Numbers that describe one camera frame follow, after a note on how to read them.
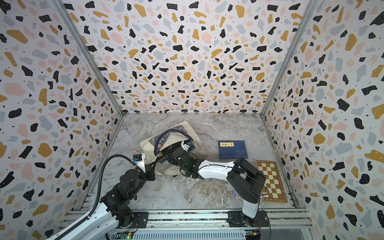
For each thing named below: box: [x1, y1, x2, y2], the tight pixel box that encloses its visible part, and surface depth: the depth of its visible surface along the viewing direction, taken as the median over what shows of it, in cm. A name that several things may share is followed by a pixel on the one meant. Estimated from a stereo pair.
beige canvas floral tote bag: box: [139, 120, 209, 176], surface depth 85 cm
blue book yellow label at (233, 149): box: [217, 140, 248, 159], surface depth 100 cm
